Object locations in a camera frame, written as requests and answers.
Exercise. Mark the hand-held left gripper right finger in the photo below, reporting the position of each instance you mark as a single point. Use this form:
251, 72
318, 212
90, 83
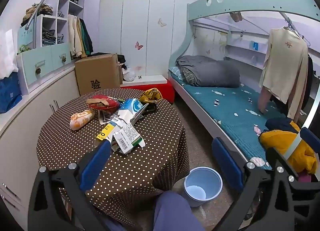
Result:
226, 163

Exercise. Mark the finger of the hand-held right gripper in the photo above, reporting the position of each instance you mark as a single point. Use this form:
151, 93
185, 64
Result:
311, 137
276, 156

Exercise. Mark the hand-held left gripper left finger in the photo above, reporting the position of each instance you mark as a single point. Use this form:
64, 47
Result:
96, 163

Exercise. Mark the yellow label carton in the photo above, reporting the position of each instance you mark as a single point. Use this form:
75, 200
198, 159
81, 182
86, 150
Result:
107, 131

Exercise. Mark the light blue plastic bin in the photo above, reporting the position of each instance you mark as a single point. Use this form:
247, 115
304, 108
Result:
200, 192

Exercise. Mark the white barcode carton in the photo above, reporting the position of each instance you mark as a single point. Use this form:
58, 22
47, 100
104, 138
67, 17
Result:
127, 138

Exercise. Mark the printed paper leaflet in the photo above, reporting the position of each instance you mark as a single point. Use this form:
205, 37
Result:
103, 118

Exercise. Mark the orange bread wrapper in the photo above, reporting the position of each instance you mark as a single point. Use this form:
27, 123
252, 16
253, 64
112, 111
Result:
81, 119

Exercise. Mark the red snack packet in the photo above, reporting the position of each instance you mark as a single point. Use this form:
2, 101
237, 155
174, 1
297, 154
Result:
107, 106

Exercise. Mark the tan paper strip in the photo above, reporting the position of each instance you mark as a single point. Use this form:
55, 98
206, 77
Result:
97, 101

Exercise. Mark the blue white carton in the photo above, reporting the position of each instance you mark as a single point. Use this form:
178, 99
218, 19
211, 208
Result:
132, 109

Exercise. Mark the black wrapper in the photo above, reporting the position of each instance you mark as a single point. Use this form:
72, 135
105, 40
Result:
150, 108

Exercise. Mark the yellow bag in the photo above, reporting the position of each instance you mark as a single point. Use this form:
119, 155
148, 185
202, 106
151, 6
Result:
151, 94

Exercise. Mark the yellow navy jacket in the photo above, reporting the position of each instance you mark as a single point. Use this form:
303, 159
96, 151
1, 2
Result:
282, 143

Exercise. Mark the magenta garment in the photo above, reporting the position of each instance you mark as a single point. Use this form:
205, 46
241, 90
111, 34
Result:
306, 177

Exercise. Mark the brown polka dot tablecloth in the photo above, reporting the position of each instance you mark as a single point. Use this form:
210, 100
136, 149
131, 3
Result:
137, 166

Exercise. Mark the teal quilted mattress cover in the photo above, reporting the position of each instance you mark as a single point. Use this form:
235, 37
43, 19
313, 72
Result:
225, 111

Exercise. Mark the pink garment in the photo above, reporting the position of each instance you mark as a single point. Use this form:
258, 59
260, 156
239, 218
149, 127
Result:
263, 101

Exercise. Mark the black hanging garment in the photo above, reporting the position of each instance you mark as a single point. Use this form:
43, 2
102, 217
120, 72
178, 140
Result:
310, 76

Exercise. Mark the person's leg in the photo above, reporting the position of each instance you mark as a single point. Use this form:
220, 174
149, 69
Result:
172, 213

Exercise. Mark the cream sweater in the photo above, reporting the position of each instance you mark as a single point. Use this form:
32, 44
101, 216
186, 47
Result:
285, 63

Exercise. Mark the white low cabinet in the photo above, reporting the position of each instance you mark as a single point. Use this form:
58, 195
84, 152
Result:
30, 116

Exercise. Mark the brown cardboard box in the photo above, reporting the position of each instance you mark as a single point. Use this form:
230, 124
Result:
97, 74

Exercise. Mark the grey pillow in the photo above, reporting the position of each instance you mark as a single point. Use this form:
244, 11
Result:
212, 71

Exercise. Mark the small white plastic bag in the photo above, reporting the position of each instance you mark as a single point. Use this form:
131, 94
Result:
128, 73

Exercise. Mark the plaid pillow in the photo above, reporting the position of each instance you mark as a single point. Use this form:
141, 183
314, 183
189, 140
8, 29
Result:
188, 74

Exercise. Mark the red skirted white bench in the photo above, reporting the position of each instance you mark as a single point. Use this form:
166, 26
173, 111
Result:
162, 91

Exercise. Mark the light blue pillow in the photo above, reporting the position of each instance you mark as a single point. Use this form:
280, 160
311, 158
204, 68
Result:
176, 72

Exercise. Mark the black bag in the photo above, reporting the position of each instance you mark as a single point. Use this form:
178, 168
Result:
121, 59

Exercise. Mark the pinecone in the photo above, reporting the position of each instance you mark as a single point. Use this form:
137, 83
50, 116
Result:
38, 70
64, 59

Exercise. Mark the blue bag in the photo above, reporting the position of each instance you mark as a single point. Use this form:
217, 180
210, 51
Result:
8, 93

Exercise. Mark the metal clothes hanger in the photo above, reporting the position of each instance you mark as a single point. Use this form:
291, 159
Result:
289, 24

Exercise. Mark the teal drawer unit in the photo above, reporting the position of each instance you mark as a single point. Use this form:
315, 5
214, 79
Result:
50, 58

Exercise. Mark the green hanging garment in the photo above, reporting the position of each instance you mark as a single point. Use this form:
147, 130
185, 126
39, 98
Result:
87, 38

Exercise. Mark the pink butterfly sticker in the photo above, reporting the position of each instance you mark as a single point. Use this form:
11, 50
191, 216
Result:
139, 45

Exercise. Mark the cream hanging garment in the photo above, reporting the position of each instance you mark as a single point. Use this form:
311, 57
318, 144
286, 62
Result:
73, 36

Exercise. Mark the large white plastic bag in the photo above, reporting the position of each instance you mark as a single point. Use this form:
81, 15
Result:
6, 53

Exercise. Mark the white wardrobe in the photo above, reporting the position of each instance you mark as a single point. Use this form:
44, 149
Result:
140, 21

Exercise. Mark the white butterfly sticker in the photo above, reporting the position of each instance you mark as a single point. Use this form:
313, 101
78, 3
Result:
162, 22

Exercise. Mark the bed with teal quilt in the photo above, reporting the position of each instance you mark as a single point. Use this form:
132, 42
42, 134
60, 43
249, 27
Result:
225, 6

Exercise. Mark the white shelf unit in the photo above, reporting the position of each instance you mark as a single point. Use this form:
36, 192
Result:
62, 6

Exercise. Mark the pile of olive clothes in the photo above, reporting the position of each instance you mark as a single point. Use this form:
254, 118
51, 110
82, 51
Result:
37, 12

